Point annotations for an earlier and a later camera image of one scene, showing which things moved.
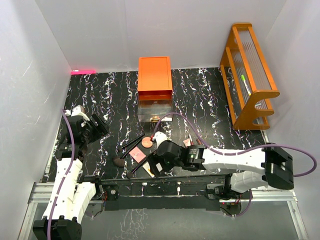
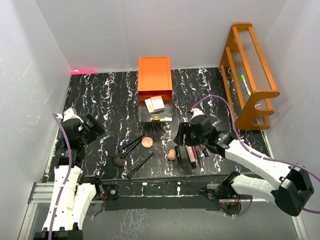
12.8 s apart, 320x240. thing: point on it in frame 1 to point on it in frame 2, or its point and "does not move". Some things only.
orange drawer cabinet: (154, 78) does not move
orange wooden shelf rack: (246, 78) does not move
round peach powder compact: (146, 142) does not move
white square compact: (147, 167) to (149, 105)
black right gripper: (153, 160) to (184, 128)
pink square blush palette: (137, 154) to (157, 103)
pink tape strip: (83, 72) does not move
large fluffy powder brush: (119, 162) does not move
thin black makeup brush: (120, 149) does not move
